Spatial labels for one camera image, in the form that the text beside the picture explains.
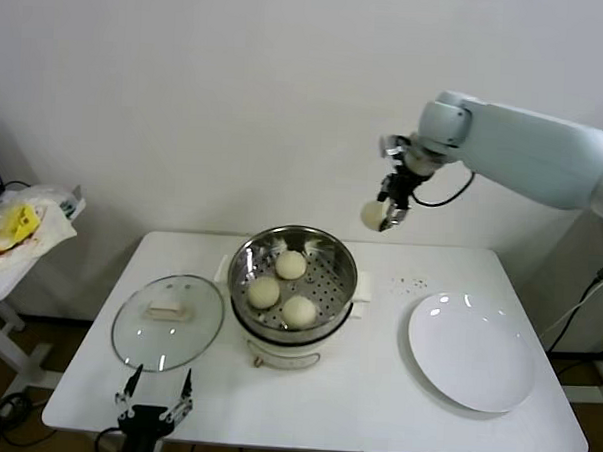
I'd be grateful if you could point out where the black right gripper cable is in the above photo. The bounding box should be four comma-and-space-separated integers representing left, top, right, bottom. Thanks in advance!
409, 168, 478, 210

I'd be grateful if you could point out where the floor power strip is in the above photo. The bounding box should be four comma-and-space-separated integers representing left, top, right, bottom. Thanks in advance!
0, 392, 33, 428

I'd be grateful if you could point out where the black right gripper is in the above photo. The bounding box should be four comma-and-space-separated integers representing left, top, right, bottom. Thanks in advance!
374, 170, 427, 235

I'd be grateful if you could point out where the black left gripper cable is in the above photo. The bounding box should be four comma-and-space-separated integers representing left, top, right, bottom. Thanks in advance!
94, 424, 125, 452

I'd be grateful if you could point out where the white electric cooker base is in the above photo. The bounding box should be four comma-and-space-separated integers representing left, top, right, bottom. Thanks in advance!
209, 254, 376, 375

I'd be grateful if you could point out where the round glass pot lid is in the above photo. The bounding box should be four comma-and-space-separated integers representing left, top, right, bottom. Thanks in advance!
109, 271, 228, 375

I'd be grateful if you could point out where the black and white power cable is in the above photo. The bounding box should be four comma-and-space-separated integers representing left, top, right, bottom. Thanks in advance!
540, 254, 603, 350

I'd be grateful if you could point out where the white steamed baozi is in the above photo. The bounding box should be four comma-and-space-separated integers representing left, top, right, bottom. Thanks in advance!
359, 201, 388, 233
273, 249, 308, 282
280, 294, 319, 332
246, 276, 283, 310

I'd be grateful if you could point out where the white stand base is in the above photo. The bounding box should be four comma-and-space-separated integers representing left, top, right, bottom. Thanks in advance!
548, 356, 603, 405

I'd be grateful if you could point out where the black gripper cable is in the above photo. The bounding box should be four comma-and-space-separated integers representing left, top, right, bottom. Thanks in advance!
94, 424, 125, 452
409, 168, 478, 210

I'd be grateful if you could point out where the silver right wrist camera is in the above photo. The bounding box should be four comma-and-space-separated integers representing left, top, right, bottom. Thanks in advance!
377, 132, 411, 162

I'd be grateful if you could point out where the plastic bag with yellow contents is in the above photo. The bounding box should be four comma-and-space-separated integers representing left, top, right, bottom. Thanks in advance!
0, 182, 83, 276

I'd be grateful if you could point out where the white round plate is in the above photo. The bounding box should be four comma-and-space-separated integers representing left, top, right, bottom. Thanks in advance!
404, 289, 539, 415

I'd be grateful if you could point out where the dark crumbs scatter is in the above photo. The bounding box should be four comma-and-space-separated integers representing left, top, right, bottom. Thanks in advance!
388, 275, 430, 296

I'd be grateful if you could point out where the stainless steel steamer basket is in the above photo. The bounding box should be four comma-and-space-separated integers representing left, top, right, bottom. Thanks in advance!
224, 222, 361, 347

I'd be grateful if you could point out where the teal and white box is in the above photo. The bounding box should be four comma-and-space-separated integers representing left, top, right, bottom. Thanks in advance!
58, 183, 90, 223

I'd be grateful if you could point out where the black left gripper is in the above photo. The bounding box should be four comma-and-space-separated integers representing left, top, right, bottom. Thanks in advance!
111, 361, 196, 452

